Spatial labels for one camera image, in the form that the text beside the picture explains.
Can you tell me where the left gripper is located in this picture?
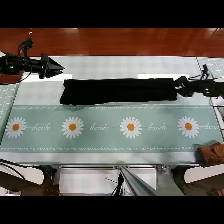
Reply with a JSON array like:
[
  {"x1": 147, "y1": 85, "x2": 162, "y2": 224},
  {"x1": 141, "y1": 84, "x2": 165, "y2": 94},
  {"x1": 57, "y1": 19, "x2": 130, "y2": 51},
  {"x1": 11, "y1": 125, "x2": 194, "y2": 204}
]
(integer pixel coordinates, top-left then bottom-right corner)
[{"x1": 38, "y1": 52, "x2": 55, "y2": 80}]

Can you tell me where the brown garment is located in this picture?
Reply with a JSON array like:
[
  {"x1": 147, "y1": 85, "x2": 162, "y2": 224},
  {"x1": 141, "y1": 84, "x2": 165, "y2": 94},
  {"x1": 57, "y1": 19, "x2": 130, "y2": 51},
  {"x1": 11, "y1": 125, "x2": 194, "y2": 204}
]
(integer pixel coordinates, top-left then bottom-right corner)
[{"x1": 196, "y1": 141, "x2": 224, "y2": 168}]

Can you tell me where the black cable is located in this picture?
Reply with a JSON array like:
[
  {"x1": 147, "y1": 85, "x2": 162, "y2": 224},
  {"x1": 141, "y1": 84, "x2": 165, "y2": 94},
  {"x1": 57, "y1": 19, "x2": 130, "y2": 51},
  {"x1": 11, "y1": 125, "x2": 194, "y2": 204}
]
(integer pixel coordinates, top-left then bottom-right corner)
[{"x1": 110, "y1": 172, "x2": 126, "y2": 197}]

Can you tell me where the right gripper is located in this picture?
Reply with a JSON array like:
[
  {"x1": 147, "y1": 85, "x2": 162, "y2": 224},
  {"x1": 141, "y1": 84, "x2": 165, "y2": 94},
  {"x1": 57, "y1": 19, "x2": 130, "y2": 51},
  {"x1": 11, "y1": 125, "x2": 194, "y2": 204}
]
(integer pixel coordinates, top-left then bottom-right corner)
[{"x1": 174, "y1": 75, "x2": 195, "y2": 98}]

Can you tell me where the black garment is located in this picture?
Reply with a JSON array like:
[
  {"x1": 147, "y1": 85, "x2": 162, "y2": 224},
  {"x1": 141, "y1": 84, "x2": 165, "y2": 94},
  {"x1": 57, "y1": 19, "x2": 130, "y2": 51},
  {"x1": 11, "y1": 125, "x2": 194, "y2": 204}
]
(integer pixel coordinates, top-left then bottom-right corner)
[{"x1": 59, "y1": 77, "x2": 180, "y2": 106}]

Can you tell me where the silver frame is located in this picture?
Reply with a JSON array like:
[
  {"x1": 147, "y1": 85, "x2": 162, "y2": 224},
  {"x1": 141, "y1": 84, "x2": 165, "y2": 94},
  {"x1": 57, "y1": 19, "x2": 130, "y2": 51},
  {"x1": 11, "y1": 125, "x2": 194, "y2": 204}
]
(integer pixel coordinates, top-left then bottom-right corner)
[{"x1": 9, "y1": 162, "x2": 202, "y2": 197}]

